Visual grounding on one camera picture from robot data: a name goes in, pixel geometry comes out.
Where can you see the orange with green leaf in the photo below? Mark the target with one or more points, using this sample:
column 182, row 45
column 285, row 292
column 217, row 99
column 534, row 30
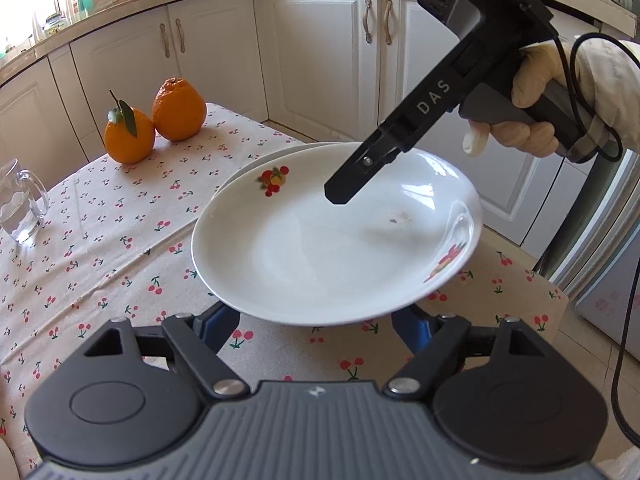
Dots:
column 129, row 137

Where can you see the clear glass mug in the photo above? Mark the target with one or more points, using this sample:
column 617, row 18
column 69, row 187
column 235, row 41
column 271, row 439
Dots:
column 20, row 210

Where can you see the cherry print tablecloth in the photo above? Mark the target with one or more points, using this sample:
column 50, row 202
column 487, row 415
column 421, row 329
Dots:
column 100, row 240

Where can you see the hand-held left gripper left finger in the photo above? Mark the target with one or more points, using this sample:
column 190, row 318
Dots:
column 220, row 322

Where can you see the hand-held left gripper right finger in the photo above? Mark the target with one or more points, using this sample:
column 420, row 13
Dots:
column 412, row 332

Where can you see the stained white fruit print plate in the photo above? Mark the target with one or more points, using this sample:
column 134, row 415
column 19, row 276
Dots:
column 310, row 250

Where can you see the patterned glass jar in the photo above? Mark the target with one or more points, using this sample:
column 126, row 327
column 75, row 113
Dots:
column 53, row 24

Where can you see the bumpy orange without leaf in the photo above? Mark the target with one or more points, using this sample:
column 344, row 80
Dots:
column 179, row 110

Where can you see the white kitchen cabinet unit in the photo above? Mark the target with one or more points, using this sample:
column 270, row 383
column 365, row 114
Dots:
column 310, row 50

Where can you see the pale blue small fridge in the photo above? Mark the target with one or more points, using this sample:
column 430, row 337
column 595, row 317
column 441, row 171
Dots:
column 600, row 285

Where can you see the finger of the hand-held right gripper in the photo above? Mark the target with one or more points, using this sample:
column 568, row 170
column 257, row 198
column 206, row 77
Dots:
column 360, row 170

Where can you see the person's right hand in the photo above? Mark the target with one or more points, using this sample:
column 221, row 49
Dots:
column 535, row 70

